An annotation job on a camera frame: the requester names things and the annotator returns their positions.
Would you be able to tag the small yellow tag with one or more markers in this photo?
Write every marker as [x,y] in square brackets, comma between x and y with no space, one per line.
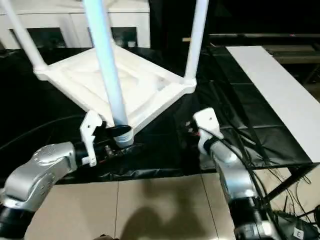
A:
[186,39]

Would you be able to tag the black robot left foot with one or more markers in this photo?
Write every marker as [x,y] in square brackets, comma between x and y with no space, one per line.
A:
[105,237]

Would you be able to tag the black bar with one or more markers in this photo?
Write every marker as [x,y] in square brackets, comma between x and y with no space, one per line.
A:
[262,36]

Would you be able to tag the white cabinet with glass doors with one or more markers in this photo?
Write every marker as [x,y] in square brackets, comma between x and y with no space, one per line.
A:
[62,17]

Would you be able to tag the black floor device white label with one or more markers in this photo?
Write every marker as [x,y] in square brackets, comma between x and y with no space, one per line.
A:
[297,228]

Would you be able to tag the black mat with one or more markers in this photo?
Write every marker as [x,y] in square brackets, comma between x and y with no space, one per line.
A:
[37,105]

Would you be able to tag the white board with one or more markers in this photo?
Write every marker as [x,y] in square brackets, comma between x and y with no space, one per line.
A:
[275,87]

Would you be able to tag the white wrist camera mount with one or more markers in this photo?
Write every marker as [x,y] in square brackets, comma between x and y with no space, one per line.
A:
[208,122]
[88,130]

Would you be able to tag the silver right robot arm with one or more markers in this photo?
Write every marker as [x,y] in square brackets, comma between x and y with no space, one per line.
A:
[237,180]

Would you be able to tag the black stand leg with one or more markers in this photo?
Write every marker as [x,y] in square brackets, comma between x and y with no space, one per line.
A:
[287,182]

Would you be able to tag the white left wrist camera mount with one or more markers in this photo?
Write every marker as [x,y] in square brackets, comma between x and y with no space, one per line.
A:
[88,130]

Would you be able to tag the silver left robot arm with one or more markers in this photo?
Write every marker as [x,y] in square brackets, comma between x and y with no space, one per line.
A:
[37,170]

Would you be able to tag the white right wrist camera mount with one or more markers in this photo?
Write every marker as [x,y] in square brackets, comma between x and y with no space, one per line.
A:
[208,122]

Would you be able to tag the white plastic table top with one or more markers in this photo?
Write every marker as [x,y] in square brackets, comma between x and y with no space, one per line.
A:
[150,87]

